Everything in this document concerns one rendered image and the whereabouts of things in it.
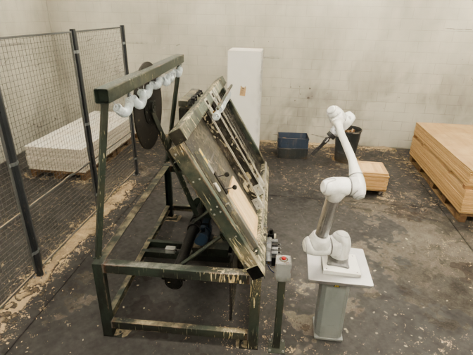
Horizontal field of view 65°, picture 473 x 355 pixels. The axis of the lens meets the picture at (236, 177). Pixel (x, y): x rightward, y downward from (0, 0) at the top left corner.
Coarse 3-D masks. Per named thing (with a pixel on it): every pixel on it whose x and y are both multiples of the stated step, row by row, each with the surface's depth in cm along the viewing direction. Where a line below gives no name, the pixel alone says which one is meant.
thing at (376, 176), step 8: (360, 168) 595; (368, 168) 597; (376, 168) 598; (384, 168) 597; (368, 176) 583; (376, 176) 580; (384, 176) 578; (368, 184) 589; (376, 184) 587; (384, 184) 584
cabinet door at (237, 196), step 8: (232, 176) 336; (232, 184) 324; (232, 192) 314; (240, 192) 336; (232, 200) 306; (240, 200) 326; (240, 208) 316; (248, 208) 338; (248, 216) 328; (256, 216) 349; (248, 224) 317; (256, 224) 338; (256, 232) 327
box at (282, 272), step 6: (276, 258) 289; (288, 258) 288; (276, 264) 283; (282, 264) 282; (288, 264) 282; (276, 270) 285; (282, 270) 284; (288, 270) 284; (276, 276) 287; (282, 276) 287; (288, 276) 286
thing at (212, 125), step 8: (224, 104) 329; (208, 112) 331; (208, 120) 334; (208, 128) 337; (216, 128) 336; (216, 136) 339; (224, 144) 341; (224, 152) 345; (232, 152) 348; (232, 160) 347; (232, 168) 350; (240, 168) 350; (240, 176) 353; (248, 184) 355; (248, 192) 359; (256, 200) 362; (256, 208) 365
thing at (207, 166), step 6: (198, 150) 278; (198, 156) 280; (204, 156) 283; (204, 162) 281; (204, 168) 283; (210, 168) 284; (210, 174) 285; (216, 180) 286; (222, 192) 290; (228, 198) 292; (234, 210) 295; (234, 216) 298; (240, 216) 299; (240, 222) 299; (246, 228) 301; (246, 234) 303; (252, 234) 307; (252, 240) 305
